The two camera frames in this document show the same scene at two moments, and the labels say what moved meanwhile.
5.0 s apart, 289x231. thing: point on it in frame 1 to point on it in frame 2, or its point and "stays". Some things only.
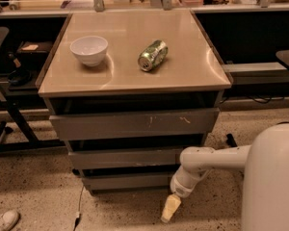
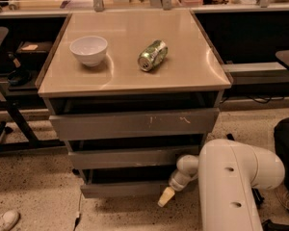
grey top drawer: x=127 y=124 stays
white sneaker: x=5 y=221 stays
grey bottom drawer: x=128 y=181 to x=123 y=190
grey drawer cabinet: x=130 y=91 stays
